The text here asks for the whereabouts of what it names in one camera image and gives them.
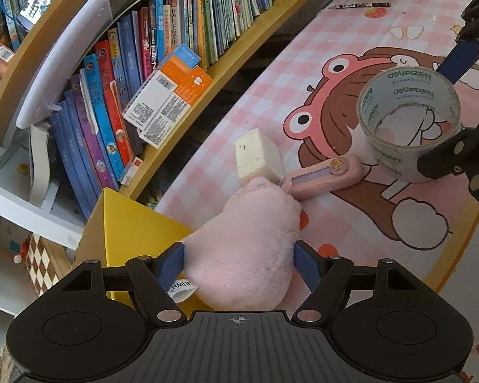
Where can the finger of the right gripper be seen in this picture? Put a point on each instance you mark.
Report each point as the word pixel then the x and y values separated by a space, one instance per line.
pixel 457 155
pixel 461 58

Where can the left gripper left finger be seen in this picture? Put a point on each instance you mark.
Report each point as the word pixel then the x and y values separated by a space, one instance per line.
pixel 152 278

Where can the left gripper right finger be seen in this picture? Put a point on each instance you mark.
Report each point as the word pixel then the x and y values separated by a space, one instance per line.
pixel 326 279

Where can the clear packing tape roll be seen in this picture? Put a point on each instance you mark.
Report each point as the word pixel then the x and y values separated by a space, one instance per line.
pixel 406 112

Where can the pink plush pig toy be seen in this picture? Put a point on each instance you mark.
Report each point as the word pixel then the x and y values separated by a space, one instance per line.
pixel 242 259

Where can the yellow cardboard box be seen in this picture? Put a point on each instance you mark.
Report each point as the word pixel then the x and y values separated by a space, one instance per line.
pixel 120 229

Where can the pink utility knife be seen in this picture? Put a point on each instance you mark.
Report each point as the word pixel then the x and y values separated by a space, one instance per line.
pixel 330 175

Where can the black marker pen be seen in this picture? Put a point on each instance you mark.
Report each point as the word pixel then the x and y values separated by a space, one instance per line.
pixel 360 6

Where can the brown white chessboard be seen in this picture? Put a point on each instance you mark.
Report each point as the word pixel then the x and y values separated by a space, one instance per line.
pixel 46 262

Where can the white cube charger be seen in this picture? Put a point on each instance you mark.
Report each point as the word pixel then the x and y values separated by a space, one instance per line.
pixel 256 155

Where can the pink cartoon desk mat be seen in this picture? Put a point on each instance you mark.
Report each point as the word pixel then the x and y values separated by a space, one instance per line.
pixel 305 102

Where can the upper white orange carton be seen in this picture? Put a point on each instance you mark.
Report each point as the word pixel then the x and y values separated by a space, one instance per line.
pixel 157 88

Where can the white orange carton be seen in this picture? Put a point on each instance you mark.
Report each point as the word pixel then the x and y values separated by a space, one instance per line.
pixel 176 106
pixel 157 88

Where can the lower white orange carton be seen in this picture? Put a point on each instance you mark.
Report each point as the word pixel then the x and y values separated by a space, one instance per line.
pixel 176 106

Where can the wooden bookshelf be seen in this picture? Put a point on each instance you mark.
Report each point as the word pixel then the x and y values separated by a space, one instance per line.
pixel 63 136

